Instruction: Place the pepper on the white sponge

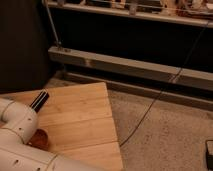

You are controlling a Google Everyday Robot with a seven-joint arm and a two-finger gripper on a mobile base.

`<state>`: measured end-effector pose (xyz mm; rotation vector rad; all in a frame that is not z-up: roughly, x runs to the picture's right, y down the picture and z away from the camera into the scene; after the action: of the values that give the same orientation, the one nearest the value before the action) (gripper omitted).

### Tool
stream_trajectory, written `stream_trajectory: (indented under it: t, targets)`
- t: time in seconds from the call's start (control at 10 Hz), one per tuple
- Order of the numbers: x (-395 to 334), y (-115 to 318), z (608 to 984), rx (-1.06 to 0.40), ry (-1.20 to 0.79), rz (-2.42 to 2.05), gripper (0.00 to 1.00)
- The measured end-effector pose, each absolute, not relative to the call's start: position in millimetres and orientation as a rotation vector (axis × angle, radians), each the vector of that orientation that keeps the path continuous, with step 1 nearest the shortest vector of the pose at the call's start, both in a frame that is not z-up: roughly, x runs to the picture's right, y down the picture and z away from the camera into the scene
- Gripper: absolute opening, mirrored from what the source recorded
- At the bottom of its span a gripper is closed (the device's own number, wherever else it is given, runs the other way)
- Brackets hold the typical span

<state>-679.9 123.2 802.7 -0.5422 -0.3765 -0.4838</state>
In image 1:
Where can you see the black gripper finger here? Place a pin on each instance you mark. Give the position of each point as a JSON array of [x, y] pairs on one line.
[[39, 101]]

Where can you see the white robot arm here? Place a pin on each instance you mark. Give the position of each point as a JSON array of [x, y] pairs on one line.
[[20, 124]]

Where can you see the orange red pepper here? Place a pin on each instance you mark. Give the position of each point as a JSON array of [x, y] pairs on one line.
[[39, 140]]

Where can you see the grey metal rod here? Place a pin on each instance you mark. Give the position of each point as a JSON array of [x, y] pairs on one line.
[[57, 41]]

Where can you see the metal shelf frame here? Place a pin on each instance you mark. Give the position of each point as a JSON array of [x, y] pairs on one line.
[[162, 47]]

